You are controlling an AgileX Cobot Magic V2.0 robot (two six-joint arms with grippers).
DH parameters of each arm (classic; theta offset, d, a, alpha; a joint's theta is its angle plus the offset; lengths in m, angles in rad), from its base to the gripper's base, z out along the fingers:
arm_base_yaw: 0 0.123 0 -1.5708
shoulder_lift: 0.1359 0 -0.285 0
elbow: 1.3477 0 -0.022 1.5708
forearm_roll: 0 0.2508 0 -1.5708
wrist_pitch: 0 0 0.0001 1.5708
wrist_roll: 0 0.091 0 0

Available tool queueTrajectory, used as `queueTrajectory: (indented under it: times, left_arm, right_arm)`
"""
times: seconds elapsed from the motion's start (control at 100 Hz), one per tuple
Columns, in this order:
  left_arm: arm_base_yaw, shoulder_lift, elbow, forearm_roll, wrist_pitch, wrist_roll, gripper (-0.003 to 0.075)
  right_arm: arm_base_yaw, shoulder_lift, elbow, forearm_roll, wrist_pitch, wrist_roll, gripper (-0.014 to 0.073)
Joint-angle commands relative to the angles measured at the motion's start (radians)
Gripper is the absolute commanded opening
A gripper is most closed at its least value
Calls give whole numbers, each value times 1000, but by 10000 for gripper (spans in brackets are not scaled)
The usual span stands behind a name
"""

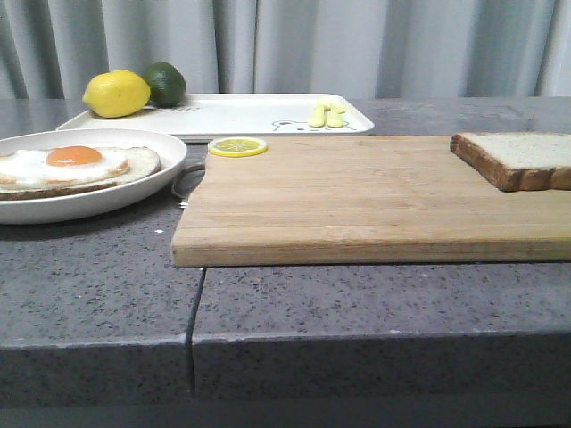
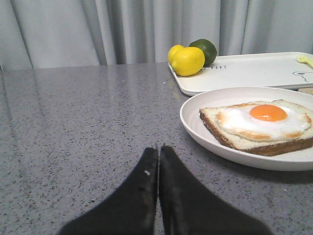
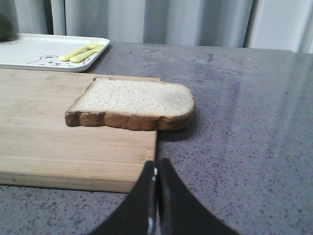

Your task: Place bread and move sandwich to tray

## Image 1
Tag white round plate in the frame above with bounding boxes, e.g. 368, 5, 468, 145
1, 128, 187, 225

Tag white bread slice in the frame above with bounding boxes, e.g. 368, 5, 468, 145
450, 132, 570, 193

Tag white bear tray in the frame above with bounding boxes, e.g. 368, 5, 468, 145
58, 94, 374, 143

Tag bottom bread slice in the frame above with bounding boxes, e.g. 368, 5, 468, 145
1, 147, 161, 201

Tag wooden cutting board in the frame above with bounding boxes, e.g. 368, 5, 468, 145
171, 136, 570, 268

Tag lemon slice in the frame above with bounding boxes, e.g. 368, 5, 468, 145
208, 136, 269, 158

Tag yellow plastic fork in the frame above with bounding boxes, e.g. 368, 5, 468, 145
307, 100, 331, 128

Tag yellow plastic knife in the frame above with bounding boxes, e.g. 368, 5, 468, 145
326, 103, 345, 128

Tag green lime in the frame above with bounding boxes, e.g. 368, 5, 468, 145
143, 62, 186, 108

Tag yellow lemon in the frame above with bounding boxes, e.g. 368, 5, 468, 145
82, 70, 151, 119

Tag fried egg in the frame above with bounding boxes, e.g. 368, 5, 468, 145
1, 146, 129, 188

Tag grey curtain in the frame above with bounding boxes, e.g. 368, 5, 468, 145
1, 1, 570, 99

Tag metal board handle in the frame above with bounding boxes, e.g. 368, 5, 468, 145
170, 164, 205, 210

